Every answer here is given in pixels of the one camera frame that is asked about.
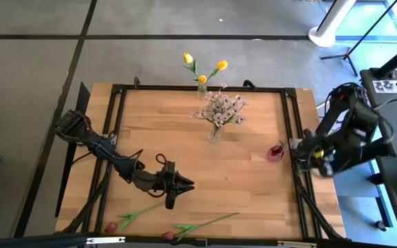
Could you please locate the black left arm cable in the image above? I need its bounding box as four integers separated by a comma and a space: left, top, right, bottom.
128, 148, 169, 199

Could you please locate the black side board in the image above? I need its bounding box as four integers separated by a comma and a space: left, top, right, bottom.
54, 81, 92, 218

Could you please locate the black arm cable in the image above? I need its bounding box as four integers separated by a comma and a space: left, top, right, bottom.
128, 148, 169, 199
323, 81, 358, 114

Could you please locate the diamond-cut clear glass vase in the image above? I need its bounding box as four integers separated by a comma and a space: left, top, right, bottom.
207, 125, 224, 145

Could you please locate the silver metal bracket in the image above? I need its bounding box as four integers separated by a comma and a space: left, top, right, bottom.
86, 236, 126, 245
276, 240, 318, 248

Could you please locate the black slanted pole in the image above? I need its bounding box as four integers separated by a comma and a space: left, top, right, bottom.
373, 36, 397, 79

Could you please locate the white printed label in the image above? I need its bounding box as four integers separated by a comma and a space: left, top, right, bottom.
371, 79, 397, 94

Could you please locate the small slim clear glass vase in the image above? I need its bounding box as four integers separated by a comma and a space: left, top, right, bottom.
196, 82, 209, 101

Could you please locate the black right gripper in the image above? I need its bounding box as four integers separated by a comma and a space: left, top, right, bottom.
293, 129, 327, 163

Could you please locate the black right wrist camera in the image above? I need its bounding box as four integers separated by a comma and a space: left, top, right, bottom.
309, 160, 334, 178

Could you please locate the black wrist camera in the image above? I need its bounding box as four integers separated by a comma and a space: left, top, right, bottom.
309, 160, 334, 178
165, 193, 178, 210

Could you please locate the black aluminium table frame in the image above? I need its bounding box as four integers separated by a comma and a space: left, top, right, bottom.
60, 84, 346, 242

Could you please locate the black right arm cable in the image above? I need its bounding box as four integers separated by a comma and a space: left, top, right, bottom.
323, 81, 358, 114

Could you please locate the dark horizontal beam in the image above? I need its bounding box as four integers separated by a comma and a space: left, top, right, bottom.
0, 232, 98, 248

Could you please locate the black tripod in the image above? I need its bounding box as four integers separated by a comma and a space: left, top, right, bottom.
320, 0, 397, 77

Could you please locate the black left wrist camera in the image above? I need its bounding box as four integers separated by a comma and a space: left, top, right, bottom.
165, 193, 178, 210

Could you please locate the purple glass vase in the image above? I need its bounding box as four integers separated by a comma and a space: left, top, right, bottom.
266, 143, 289, 163

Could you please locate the white round-base stand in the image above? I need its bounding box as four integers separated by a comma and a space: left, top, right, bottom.
307, 0, 358, 48

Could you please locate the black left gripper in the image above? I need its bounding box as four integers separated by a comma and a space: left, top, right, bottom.
152, 161, 196, 198

